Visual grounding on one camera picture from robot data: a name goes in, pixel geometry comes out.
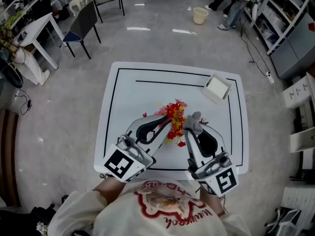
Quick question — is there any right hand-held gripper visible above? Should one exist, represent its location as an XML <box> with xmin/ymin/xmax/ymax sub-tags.
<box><xmin>184</xmin><ymin>126</ymin><xmax>240</xmax><ymax>196</ymax></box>

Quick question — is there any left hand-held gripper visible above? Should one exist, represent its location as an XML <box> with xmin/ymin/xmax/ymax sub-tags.
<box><xmin>102</xmin><ymin>114</ymin><xmax>173</xmax><ymax>183</ymax></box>

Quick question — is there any grey cloth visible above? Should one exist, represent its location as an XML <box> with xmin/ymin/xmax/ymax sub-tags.
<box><xmin>183</xmin><ymin>111</ymin><xmax>205</xmax><ymax>136</ymax></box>

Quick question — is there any flower pot with red flowers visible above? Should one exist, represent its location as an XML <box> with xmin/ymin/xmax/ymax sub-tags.
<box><xmin>142</xmin><ymin>98</ymin><xmax>210</xmax><ymax>148</ymax></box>

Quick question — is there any person's left forearm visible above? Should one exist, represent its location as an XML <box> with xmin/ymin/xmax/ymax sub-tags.
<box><xmin>92</xmin><ymin>177</ymin><xmax>126</xmax><ymax>202</ymax></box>

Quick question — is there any person's right forearm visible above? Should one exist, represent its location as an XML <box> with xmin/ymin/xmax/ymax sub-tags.
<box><xmin>198</xmin><ymin>187</ymin><xmax>226</xmax><ymax>216</ymax></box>

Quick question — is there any white square box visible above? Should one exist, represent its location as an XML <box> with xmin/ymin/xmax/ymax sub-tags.
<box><xmin>201</xmin><ymin>72</ymin><xmax>233</xmax><ymax>104</ymax></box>

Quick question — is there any person's cream printed shirt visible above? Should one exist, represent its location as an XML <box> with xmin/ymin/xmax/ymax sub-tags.
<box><xmin>47</xmin><ymin>178</ymin><xmax>252</xmax><ymax>236</ymax></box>

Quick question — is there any white power strip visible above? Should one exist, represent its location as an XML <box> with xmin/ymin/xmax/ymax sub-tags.
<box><xmin>265</xmin><ymin>71</ymin><xmax>276</xmax><ymax>85</ymax></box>

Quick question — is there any white drawer unit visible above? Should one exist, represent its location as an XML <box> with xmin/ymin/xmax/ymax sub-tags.
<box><xmin>281</xmin><ymin>72</ymin><xmax>315</xmax><ymax>109</ymax></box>

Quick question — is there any cream plastic bucket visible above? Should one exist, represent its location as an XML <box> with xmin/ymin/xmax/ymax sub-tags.
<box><xmin>192</xmin><ymin>6</ymin><xmax>210</xmax><ymax>25</ymax></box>

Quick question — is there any grey chair with blue seat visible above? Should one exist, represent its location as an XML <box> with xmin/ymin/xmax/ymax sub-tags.
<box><xmin>62</xmin><ymin>0</ymin><xmax>102</xmax><ymax>60</ymax></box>

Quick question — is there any grey cabinet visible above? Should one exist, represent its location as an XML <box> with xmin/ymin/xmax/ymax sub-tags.
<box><xmin>269</xmin><ymin>12</ymin><xmax>315</xmax><ymax>80</ymax></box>

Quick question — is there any white stool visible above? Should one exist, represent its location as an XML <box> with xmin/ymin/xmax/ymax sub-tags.
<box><xmin>68</xmin><ymin>0</ymin><xmax>89</xmax><ymax>18</ymax></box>

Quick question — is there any brown wooden bench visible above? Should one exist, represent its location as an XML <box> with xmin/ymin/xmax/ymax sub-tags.
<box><xmin>0</xmin><ymin>108</ymin><xmax>22</xmax><ymax>209</ymax></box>

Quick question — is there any black round fan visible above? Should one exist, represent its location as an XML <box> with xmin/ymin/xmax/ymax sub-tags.
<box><xmin>0</xmin><ymin>46</ymin><xmax>24</xmax><ymax>89</ymax></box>

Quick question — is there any white desk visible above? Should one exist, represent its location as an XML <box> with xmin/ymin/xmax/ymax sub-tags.
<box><xmin>13</xmin><ymin>12</ymin><xmax>67</xmax><ymax>70</ymax></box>

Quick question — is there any white metal shelf rack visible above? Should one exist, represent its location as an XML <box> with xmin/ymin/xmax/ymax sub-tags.
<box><xmin>246</xmin><ymin>0</ymin><xmax>314</xmax><ymax>57</ymax></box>

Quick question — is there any black bag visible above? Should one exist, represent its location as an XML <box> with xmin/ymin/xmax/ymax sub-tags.
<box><xmin>0</xmin><ymin>202</ymin><xmax>57</xmax><ymax>236</ymax></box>

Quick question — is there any black floor cable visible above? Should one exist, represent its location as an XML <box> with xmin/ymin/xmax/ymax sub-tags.
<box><xmin>239</xmin><ymin>18</ymin><xmax>270</xmax><ymax>75</ymax></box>

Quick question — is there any black cable with adapter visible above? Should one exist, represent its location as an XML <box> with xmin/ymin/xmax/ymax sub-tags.
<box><xmin>14</xmin><ymin>88</ymin><xmax>33</xmax><ymax>116</ymax></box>

